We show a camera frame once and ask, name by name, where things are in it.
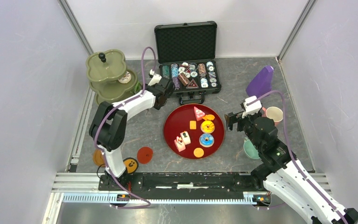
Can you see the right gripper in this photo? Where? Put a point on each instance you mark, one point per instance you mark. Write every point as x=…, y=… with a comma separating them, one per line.
x=231, y=118

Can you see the pink triangular cake slice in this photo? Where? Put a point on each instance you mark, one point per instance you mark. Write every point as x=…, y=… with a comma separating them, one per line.
x=199, y=114

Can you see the white chocolate donut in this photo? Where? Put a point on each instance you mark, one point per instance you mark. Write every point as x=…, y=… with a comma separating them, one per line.
x=126, y=78

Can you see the white roll cake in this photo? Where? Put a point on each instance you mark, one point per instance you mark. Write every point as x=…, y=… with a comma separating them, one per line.
x=185, y=137

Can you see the pink roll cake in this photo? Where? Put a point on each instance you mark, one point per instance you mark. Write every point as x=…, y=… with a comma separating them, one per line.
x=179, y=143

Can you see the green three-tier dessert stand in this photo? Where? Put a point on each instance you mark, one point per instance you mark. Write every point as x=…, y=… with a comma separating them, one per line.
x=103, y=71

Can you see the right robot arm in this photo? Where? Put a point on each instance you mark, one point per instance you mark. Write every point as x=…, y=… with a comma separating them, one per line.
x=282, y=174

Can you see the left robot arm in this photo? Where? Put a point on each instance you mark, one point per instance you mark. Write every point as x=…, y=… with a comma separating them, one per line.
x=110, y=122

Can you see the orange fish cookie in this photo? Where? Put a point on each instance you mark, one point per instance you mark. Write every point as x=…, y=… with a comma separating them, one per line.
x=209, y=117

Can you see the yellow donut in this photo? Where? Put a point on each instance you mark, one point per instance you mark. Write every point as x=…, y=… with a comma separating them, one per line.
x=207, y=126

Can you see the blue donut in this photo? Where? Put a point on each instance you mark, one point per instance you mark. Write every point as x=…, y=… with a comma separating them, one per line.
x=206, y=140

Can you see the teal cup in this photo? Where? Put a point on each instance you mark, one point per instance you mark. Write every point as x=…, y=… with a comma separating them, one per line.
x=249, y=149

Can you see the yellow rectangular biscuit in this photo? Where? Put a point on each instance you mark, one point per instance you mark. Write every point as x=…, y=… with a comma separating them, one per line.
x=193, y=125

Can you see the red round tray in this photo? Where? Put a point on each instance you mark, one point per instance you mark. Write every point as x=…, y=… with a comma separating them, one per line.
x=178, y=121

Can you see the black poker chip case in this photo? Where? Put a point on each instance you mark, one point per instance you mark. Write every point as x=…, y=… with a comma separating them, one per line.
x=186, y=56

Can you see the pink mug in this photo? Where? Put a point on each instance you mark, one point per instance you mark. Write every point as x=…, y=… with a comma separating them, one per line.
x=273, y=113

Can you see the purple pitcher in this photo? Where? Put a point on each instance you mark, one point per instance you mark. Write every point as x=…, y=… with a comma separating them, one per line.
x=261, y=83

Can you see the orange round cookie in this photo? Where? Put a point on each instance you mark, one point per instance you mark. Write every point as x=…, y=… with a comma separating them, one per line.
x=198, y=152

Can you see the red round coaster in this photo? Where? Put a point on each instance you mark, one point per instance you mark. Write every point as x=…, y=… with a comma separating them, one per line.
x=144, y=155

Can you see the orange face coaster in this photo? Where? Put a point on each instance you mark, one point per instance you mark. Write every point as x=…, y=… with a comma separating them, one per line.
x=131, y=165

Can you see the brown wooden coaster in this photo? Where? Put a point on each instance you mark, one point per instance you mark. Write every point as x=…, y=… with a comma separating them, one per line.
x=98, y=158

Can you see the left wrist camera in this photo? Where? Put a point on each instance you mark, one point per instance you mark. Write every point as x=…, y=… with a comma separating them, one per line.
x=155, y=78

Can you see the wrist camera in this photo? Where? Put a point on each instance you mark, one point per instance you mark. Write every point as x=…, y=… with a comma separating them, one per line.
x=155, y=78
x=251, y=106

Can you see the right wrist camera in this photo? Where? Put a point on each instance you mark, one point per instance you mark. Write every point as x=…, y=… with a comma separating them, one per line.
x=251, y=106

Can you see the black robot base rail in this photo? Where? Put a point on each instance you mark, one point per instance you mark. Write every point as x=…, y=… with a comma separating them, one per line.
x=162, y=188

